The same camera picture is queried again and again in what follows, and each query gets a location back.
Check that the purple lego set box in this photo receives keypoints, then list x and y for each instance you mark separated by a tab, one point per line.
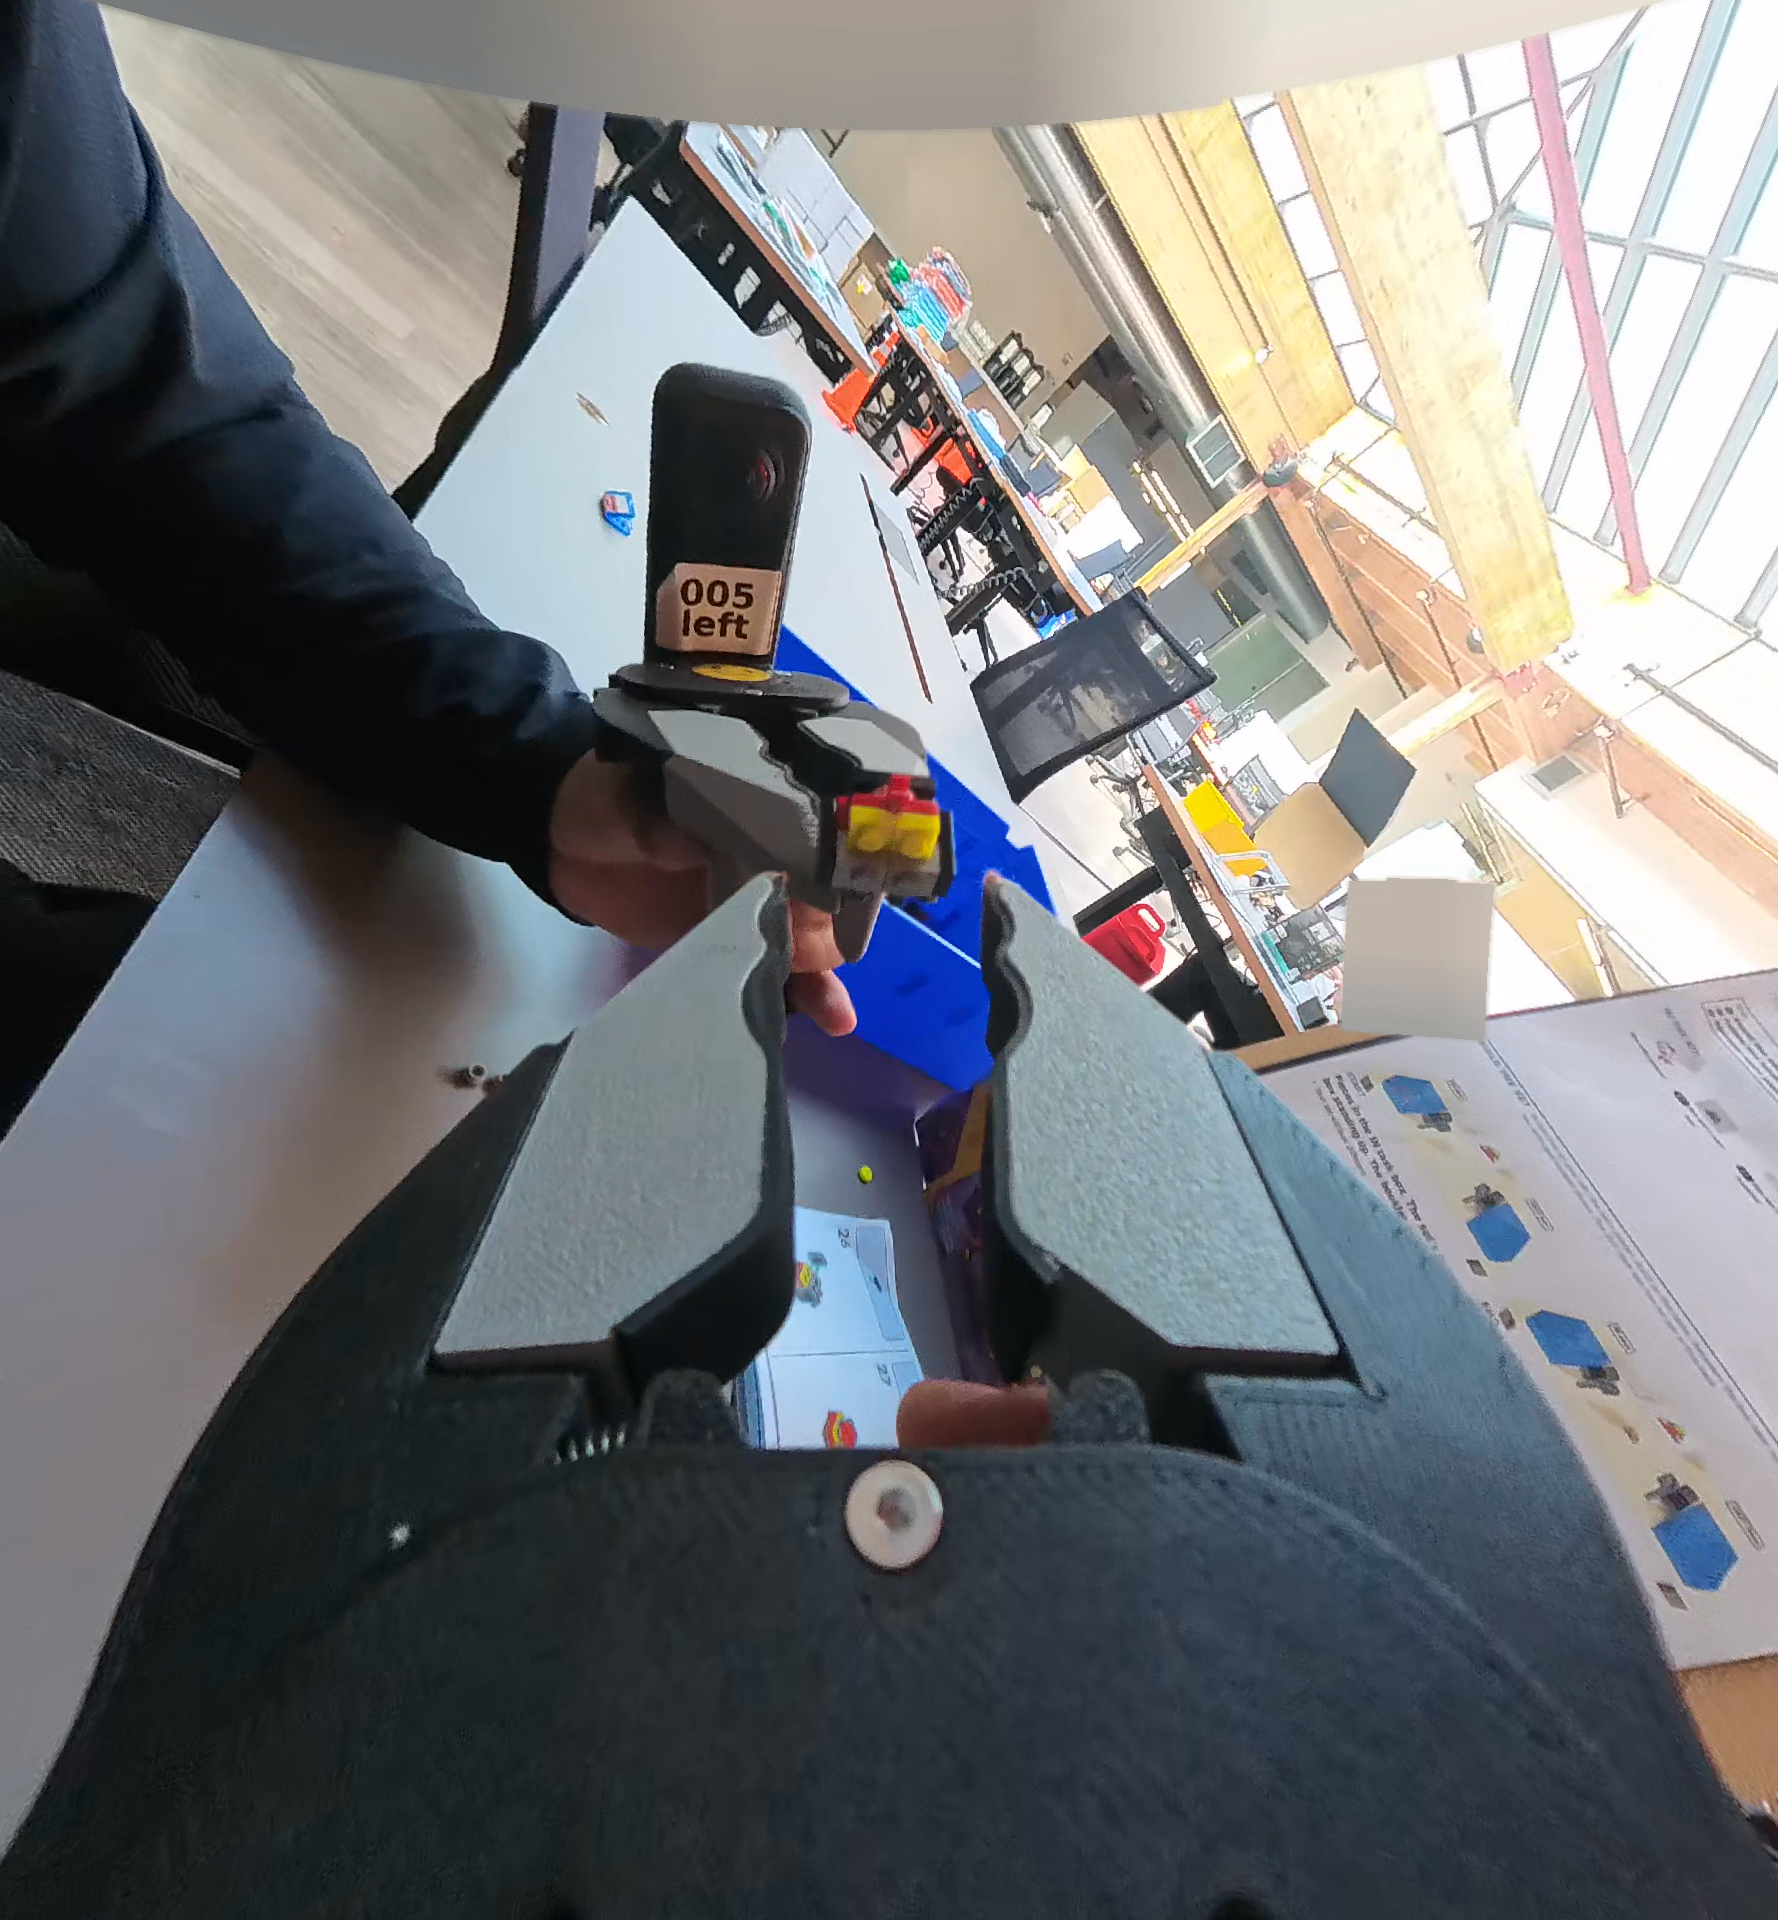
957	1228

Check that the person's right hand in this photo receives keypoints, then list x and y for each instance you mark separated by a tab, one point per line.
970	1411

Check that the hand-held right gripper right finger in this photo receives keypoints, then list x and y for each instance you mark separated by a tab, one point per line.
1151	1186

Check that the person's left forearm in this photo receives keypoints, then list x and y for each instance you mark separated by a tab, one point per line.
307	601

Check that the person's left hand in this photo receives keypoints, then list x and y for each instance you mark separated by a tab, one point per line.
637	872

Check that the black mesh office chair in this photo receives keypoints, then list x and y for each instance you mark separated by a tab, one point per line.
1081	696

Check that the small metal screws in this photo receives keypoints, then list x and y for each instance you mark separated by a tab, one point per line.
472	1074

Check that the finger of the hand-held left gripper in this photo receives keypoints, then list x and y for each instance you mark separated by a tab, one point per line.
749	818
872	742

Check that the red plastic container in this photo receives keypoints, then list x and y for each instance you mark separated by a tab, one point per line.
1129	945

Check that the small blue red item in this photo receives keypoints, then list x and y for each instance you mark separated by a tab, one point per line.
617	511

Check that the blue plastic bin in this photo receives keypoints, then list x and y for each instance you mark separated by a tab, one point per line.
919	975

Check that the small lego spider body assembly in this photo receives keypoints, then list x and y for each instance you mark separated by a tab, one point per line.
894	843

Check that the grey fabric chair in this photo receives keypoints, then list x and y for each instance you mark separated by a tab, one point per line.
50	779

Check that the printed instruction sheet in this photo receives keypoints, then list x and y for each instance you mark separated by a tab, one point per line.
1579	1275

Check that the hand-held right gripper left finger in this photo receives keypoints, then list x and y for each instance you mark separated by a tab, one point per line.
637	1173

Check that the lego instruction booklet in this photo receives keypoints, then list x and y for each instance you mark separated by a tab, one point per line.
846	1348

